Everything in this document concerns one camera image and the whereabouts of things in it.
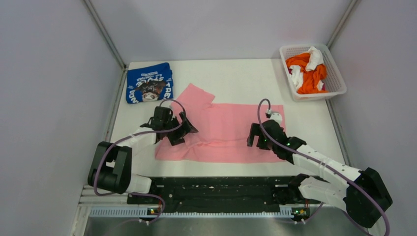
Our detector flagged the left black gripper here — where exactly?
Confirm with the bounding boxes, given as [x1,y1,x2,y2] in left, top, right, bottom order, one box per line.
[163,112,198,145]

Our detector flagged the pink t-shirt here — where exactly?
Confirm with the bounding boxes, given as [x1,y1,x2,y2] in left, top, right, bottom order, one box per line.
[155,84,280,164]

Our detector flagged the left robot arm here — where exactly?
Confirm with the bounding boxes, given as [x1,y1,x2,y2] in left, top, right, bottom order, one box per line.
[88,106,198,203]

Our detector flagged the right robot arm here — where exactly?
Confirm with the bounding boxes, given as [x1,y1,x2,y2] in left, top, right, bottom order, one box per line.
[247,120,393,228]

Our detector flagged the folded blue graphic t-shirt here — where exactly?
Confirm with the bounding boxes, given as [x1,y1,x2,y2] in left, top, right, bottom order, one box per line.
[126,62,174,104]

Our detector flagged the orange t-shirt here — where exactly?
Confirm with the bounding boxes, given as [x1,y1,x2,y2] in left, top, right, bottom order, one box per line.
[285,53,328,94]

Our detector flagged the white plastic basket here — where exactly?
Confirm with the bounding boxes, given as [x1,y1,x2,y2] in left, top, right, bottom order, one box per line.
[279,44,347,101]

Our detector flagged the white t-shirt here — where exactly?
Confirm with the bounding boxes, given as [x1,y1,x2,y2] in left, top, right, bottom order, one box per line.
[305,46,324,71]

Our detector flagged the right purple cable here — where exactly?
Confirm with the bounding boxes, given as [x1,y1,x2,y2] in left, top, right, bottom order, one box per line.
[257,98,391,236]

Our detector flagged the purple cable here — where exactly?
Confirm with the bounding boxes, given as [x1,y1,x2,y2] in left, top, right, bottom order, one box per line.
[257,98,391,236]
[93,99,187,197]

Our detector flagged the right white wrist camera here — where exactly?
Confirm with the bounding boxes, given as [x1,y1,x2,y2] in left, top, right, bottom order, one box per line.
[266,109,284,125]

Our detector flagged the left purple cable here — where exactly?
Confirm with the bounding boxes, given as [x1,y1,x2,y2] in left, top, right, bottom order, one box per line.
[93,99,187,197]

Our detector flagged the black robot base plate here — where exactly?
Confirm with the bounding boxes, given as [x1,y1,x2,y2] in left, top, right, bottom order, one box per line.
[127,177,317,223]

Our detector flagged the aluminium frame rail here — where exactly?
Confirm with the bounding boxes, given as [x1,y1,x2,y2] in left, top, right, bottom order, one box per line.
[81,0,126,70]

